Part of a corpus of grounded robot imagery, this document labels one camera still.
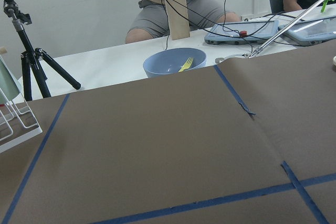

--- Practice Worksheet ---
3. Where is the black camera tripod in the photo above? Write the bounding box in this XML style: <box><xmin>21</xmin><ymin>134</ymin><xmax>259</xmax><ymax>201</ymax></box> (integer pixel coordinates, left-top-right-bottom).
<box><xmin>3</xmin><ymin>0</ymin><xmax>81</xmax><ymax>101</ymax></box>

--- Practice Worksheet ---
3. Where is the cream bear tray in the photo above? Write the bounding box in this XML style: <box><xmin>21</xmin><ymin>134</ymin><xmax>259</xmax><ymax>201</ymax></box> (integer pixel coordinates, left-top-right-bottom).
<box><xmin>332</xmin><ymin>56</ymin><xmax>336</xmax><ymax>72</ymax></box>

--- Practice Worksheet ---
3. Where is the metal reacher grabber tool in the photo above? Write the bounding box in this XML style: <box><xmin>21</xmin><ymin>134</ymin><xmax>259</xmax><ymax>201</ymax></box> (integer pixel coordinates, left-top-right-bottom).
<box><xmin>228</xmin><ymin>0</ymin><xmax>334</xmax><ymax>58</ymax></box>

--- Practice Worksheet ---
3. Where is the mint cup in rack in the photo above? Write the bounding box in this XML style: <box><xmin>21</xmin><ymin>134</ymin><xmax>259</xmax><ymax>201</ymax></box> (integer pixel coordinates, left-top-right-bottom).
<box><xmin>1</xmin><ymin>57</ymin><xmax>24</xmax><ymax>104</ymax></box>

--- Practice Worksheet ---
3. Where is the wooden plank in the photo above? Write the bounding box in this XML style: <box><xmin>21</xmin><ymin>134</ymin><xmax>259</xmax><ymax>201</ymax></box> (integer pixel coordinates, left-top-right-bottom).
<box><xmin>164</xmin><ymin>0</ymin><xmax>190</xmax><ymax>40</ymax></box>

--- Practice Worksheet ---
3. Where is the blue plastic bowl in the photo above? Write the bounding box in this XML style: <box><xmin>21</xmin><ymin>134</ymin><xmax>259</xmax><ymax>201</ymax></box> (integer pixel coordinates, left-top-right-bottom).
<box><xmin>143</xmin><ymin>48</ymin><xmax>207</xmax><ymax>78</ymax></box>

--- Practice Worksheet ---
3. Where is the yellow plastic fork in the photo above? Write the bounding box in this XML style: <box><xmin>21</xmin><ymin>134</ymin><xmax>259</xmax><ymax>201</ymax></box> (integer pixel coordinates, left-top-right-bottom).
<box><xmin>178</xmin><ymin>57</ymin><xmax>194</xmax><ymax>72</ymax></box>

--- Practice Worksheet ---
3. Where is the blue teach pendant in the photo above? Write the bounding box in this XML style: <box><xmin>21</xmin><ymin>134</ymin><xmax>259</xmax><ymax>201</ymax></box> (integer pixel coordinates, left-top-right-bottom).
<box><xmin>283</xmin><ymin>16</ymin><xmax>335</xmax><ymax>46</ymax></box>
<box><xmin>204</xmin><ymin>20</ymin><xmax>279</xmax><ymax>45</ymax></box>

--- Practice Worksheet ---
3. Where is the person in beige shirt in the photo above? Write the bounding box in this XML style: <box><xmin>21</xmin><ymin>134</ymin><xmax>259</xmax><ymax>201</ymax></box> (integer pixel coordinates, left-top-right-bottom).
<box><xmin>125</xmin><ymin>0</ymin><xmax>240</xmax><ymax>44</ymax></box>

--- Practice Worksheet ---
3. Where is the white wire dish rack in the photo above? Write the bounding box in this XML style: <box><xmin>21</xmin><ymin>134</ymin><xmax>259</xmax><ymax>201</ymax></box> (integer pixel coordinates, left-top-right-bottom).
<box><xmin>0</xmin><ymin>48</ymin><xmax>43</xmax><ymax>154</ymax></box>

